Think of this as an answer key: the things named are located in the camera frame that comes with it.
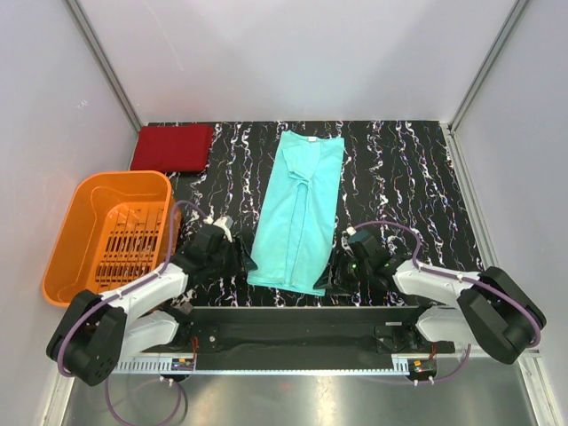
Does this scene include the teal t shirt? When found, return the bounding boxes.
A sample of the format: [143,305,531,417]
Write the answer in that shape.
[247,130,344,296]

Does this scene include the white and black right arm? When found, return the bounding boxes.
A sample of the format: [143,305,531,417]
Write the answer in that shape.
[313,226,547,365]

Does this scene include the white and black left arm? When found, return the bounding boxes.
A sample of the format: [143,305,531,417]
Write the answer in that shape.
[46,223,256,386]

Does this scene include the orange plastic laundry basket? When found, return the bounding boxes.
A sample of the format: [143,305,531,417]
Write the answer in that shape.
[42,170,181,307]

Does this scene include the folded red t shirt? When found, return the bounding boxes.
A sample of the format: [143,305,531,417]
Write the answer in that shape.
[130,123,214,173]

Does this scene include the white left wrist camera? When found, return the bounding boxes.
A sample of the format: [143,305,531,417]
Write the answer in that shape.
[203,216,233,242]

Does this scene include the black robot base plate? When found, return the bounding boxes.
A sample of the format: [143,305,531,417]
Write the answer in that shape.
[152,307,455,359]

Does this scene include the grey slotted cable duct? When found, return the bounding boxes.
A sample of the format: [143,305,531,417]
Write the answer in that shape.
[113,357,412,374]

